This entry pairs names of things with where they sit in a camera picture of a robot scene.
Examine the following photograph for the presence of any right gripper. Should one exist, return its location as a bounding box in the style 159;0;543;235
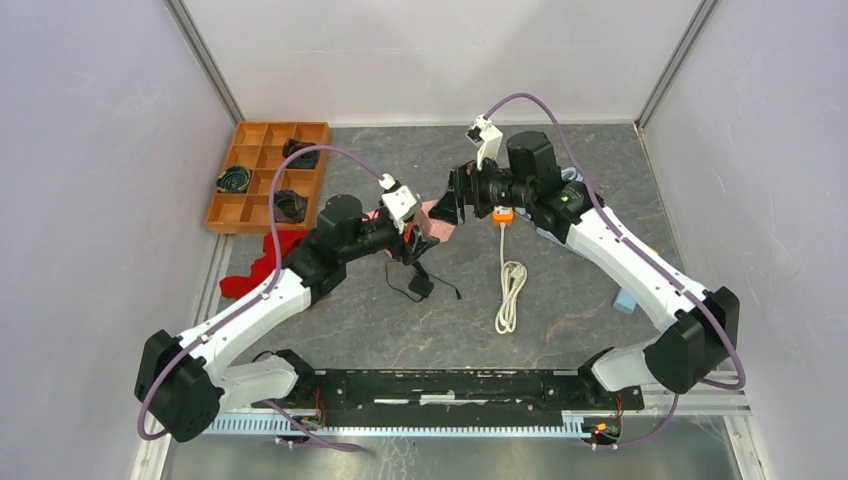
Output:
428;154;533;228

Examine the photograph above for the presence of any pink triangular power strip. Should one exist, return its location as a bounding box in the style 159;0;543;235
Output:
363;201;455;249

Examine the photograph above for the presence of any black charger with cable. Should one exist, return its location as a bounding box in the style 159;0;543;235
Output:
384;260;463;303

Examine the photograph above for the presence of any small light blue cube socket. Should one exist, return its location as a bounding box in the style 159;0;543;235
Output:
612;289;638;314

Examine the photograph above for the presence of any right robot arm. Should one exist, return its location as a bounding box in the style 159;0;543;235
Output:
430;127;740;408

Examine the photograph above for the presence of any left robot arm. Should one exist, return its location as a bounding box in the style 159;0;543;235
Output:
134;189;440;442

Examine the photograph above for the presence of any orange power strip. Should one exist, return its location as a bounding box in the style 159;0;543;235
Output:
491;206;514;228

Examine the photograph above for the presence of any light blue power strip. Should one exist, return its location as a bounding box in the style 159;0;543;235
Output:
516;208;563;245

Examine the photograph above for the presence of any black coiled item bottom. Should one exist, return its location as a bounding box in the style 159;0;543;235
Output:
270;189;308;225

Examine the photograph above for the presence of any black coiled item top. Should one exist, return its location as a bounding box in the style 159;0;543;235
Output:
282;138;320;170

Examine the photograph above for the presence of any red cloth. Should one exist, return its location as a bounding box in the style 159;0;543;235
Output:
218;230;306;300

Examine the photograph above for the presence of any wooden compartment tray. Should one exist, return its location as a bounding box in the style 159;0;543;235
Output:
206;121;332;234

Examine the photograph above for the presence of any black green coiled item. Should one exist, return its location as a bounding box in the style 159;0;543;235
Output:
215;165;252;194

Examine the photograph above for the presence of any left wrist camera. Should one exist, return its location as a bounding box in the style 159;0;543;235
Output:
378;173;422;234

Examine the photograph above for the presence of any white power cord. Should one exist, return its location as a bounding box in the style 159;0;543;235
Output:
494;225;529;336

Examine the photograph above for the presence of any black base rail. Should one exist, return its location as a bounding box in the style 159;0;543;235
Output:
275;369;645;428

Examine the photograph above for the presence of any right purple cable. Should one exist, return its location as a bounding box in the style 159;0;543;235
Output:
483;93;747;452

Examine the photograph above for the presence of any white cable duct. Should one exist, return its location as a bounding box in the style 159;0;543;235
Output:
204;412;589;439

